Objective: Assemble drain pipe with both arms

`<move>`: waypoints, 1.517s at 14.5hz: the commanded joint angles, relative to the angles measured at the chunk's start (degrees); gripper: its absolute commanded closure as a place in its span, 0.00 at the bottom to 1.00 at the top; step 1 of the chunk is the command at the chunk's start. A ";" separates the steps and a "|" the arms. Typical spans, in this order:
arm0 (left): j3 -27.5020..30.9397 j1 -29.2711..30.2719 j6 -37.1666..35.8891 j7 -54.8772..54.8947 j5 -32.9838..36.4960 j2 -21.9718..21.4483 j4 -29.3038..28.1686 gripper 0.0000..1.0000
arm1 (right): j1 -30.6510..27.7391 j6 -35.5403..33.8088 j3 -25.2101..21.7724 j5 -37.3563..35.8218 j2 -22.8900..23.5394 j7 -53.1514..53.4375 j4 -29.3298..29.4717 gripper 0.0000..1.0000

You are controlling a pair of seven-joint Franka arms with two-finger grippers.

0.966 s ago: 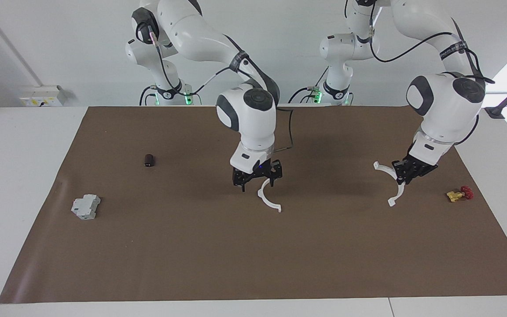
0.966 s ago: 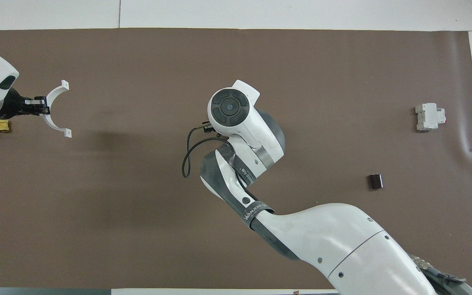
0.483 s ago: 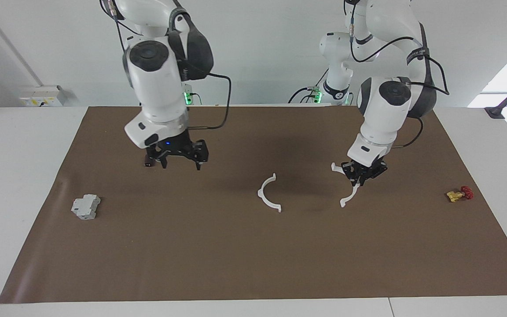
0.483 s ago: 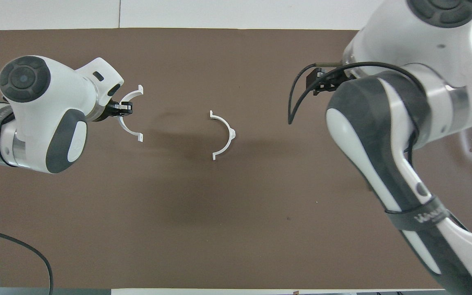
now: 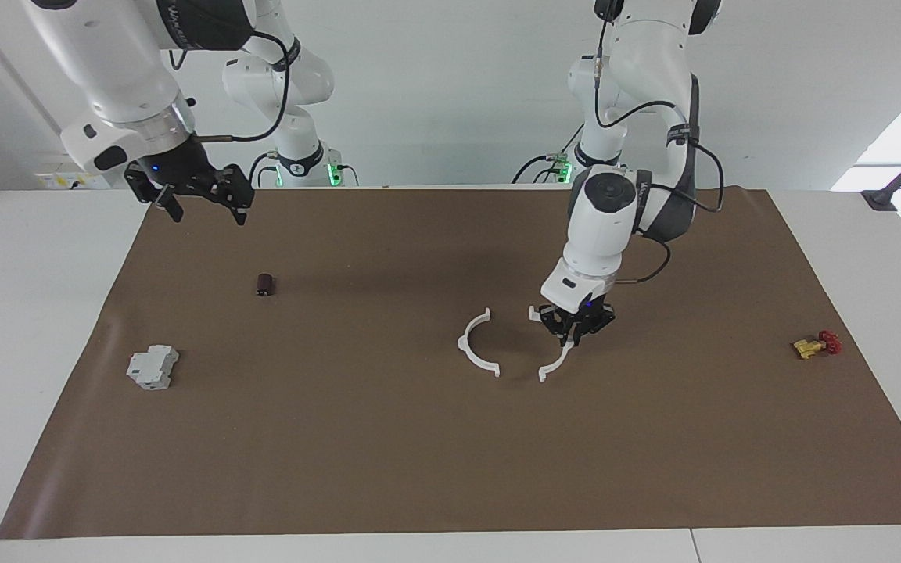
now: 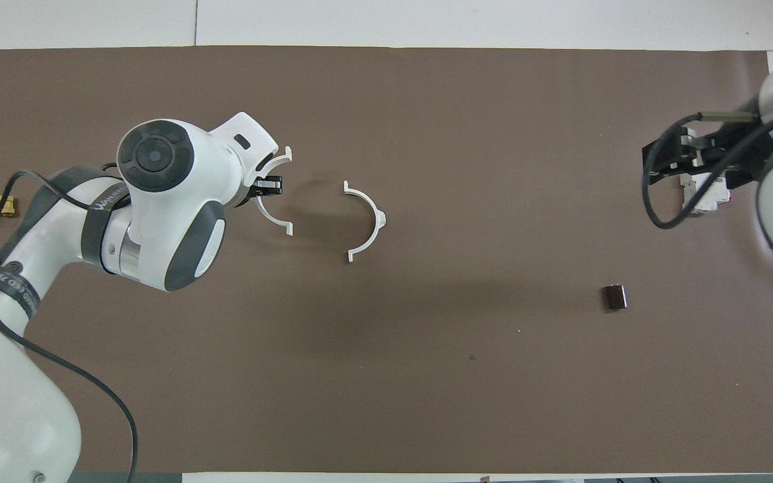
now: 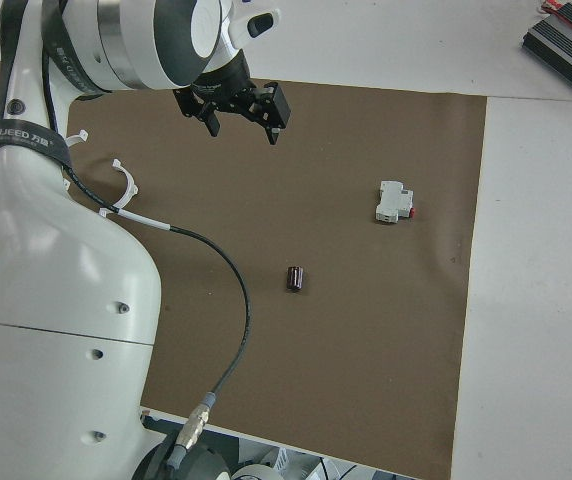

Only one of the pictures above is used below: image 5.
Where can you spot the brown table mat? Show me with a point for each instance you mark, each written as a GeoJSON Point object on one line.
{"type": "Point", "coordinates": [450, 438]}

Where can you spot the white wall socket box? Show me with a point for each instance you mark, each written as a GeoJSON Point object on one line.
{"type": "Point", "coordinates": [59, 181]}

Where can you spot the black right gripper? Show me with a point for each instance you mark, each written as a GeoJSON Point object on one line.
{"type": "Point", "coordinates": [184, 168]}

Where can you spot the dark brown cylinder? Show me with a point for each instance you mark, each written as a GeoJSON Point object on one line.
{"type": "Point", "coordinates": [266, 285]}

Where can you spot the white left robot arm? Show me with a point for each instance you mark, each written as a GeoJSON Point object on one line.
{"type": "Point", "coordinates": [611, 211]}

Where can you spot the grey circuit breaker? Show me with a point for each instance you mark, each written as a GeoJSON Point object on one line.
{"type": "Point", "coordinates": [152, 367]}

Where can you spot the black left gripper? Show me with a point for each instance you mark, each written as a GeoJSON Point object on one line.
{"type": "Point", "coordinates": [587, 317]}

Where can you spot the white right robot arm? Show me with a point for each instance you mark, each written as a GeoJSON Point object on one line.
{"type": "Point", "coordinates": [114, 62]}

